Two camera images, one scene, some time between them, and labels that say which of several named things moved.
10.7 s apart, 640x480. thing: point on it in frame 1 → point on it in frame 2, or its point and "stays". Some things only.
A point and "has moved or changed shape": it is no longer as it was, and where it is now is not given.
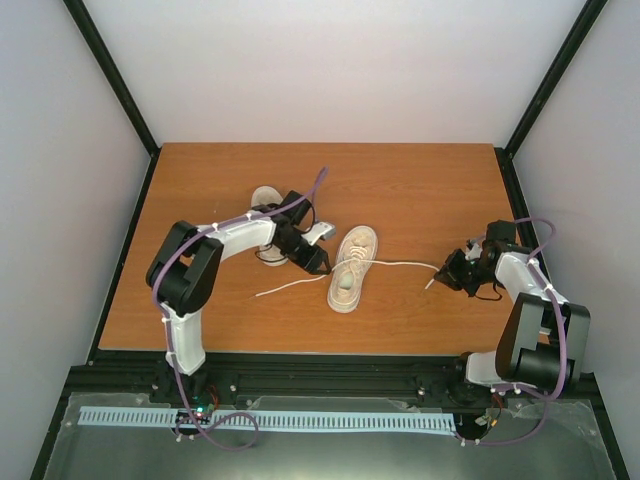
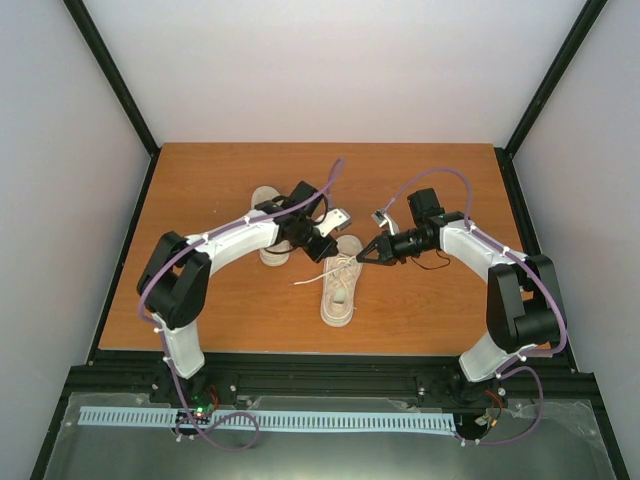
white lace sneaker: (356, 253) has moved or changed shape
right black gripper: (447, 276) → (386, 250)
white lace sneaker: (262, 196) stays
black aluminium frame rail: (425, 376) stays
